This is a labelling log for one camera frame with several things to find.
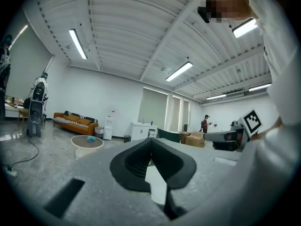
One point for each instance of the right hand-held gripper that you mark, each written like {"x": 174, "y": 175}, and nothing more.
{"x": 251, "y": 123}

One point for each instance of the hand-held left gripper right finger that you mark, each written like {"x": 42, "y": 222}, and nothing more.
{"x": 188, "y": 173}

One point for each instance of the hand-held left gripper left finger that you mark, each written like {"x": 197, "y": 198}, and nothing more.
{"x": 94, "y": 185}

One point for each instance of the person's right forearm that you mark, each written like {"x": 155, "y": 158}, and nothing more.
{"x": 277, "y": 124}

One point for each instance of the cardboard box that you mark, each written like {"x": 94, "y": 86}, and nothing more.
{"x": 195, "y": 140}
{"x": 184, "y": 136}

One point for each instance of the round beige tub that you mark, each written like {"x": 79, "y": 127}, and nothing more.
{"x": 87, "y": 147}

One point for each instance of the long ceiling light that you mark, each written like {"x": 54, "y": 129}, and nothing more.
{"x": 179, "y": 71}
{"x": 216, "y": 97}
{"x": 259, "y": 87}
{"x": 78, "y": 44}
{"x": 244, "y": 28}

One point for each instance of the dark freestanding bathtub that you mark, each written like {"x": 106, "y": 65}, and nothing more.
{"x": 169, "y": 135}

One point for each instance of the blue fluffy toy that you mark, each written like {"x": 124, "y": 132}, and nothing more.
{"x": 91, "y": 139}

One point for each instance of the white mesh waste basket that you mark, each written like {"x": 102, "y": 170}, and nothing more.
{"x": 99, "y": 132}

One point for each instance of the black trash bin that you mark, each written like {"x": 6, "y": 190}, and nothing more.
{"x": 127, "y": 139}

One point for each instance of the white water dispenser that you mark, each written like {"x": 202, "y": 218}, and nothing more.
{"x": 108, "y": 126}

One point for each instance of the white cabinet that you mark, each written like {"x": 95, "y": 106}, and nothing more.
{"x": 143, "y": 132}

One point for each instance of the orange sofa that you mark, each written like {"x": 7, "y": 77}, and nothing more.
{"x": 75, "y": 126}

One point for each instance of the person's white shirt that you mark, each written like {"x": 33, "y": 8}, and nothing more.
{"x": 270, "y": 173}

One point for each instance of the grey window blind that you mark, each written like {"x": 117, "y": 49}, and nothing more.
{"x": 152, "y": 109}

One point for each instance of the white power strip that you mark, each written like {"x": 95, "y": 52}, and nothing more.
{"x": 10, "y": 171}

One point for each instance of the black upright device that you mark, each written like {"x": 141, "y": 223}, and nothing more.
{"x": 35, "y": 107}

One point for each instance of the wooden side table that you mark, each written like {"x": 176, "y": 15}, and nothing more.
{"x": 22, "y": 112}

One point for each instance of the person's face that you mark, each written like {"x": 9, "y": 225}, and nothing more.
{"x": 225, "y": 3}

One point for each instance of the black head-worn camera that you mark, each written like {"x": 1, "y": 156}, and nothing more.
{"x": 203, "y": 14}

